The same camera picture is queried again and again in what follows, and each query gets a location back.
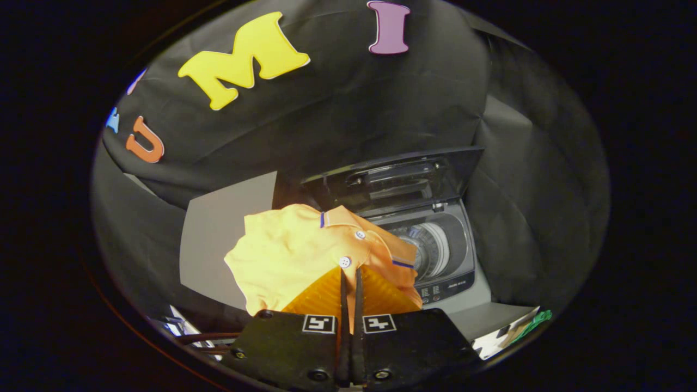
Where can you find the grey washing machine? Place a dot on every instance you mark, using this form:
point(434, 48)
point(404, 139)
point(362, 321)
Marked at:
point(452, 267)

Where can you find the black backdrop cloth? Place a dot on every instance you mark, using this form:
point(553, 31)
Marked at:
point(337, 109)

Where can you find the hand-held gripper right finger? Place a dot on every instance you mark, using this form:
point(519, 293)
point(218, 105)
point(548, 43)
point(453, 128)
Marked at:
point(405, 348)

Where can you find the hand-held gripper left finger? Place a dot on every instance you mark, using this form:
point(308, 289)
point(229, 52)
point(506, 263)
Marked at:
point(294, 348)

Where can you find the dark washing machine lid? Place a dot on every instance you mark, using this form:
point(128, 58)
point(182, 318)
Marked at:
point(403, 179)

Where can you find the white and blue papers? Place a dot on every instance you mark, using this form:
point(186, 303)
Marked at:
point(188, 332)

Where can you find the white and green papers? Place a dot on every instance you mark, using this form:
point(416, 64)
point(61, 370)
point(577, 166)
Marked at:
point(509, 335)

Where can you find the orange polo shirt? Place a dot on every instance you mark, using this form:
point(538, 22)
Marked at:
point(283, 256)

